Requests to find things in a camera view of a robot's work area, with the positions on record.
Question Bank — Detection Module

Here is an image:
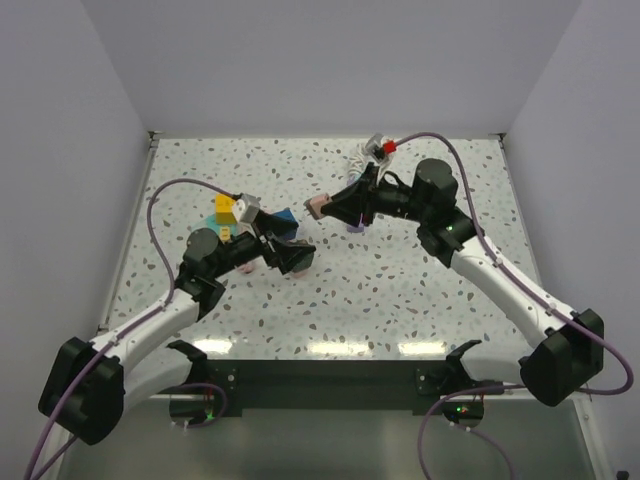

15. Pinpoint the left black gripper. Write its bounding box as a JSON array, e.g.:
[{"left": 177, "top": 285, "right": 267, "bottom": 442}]
[{"left": 210, "top": 209, "right": 314, "bottom": 279}]

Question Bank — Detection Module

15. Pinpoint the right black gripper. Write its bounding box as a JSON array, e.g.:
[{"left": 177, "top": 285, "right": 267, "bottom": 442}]
[{"left": 322, "top": 164, "right": 430, "bottom": 228}]

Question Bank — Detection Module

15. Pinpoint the blue cube socket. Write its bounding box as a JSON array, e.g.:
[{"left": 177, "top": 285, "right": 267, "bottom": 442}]
[{"left": 272, "top": 208, "right": 299, "bottom": 240}]

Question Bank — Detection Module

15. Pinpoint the dark green cube socket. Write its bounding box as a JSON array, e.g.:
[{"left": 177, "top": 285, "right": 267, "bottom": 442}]
[{"left": 291, "top": 253, "right": 315, "bottom": 278}]

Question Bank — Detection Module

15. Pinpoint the small pink plug adapter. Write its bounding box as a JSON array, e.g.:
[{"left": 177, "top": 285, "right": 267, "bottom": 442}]
[{"left": 304, "top": 194, "right": 331, "bottom": 221}]

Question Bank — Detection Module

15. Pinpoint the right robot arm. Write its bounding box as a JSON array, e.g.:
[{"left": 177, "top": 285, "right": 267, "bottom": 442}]
[{"left": 307, "top": 158, "right": 604, "bottom": 406}]

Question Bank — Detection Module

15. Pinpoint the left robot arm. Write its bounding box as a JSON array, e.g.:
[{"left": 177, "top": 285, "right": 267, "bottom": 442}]
[{"left": 38, "top": 211, "right": 316, "bottom": 445}]

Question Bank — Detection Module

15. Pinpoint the purple power strip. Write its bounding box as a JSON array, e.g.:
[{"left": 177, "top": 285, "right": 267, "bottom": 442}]
[{"left": 346, "top": 174, "right": 365, "bottom": 233}]

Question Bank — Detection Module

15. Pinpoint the small yellow adapter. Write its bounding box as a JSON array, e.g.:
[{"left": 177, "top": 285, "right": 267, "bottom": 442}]
[{"left": 219, "top": 226, "right": 232, "bottom": 242}]

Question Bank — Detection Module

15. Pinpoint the yellow cube socket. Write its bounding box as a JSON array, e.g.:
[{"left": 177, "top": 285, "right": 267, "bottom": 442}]
[{"left": 214, "top": 193, "right": 237, "bottom": 225}]

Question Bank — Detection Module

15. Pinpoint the teal power strip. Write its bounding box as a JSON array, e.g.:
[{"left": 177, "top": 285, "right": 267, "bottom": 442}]
[{"left": 192, "top": 215, "right": 237, "bottom": 241}]

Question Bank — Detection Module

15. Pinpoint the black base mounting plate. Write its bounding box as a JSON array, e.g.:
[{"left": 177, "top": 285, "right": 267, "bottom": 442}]
[{"left": 168, "top": 340, "right": 498, "bottom": 420}]

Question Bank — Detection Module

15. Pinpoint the striped braided cord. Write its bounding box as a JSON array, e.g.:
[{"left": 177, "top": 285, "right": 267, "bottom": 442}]
[{"left": 347, "top": 142, "right": 374, "bottom": 177}]

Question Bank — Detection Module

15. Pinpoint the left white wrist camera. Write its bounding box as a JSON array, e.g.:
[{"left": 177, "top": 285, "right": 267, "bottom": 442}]
[{"left": 232, "top": 193, "right": 260, "bottom": 224}]

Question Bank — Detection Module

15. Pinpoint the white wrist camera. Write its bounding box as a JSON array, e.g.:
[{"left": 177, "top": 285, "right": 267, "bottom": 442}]
[
  {"left": 363, "top": 133, "right": 397, "bottom": 165},
  {"left": 232, "top": 193, "right": 260, "bottom": 224}
]

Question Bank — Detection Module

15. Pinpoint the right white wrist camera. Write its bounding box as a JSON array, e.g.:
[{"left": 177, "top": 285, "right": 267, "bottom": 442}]
[{"left": 363, "top": 133, "right": 397, "bottom": 165}]

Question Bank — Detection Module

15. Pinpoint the aluminium rail frame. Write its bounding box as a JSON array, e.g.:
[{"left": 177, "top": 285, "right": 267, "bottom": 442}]
[{"left": 37, "top": 130, "right": 596, "bottom": 480}]

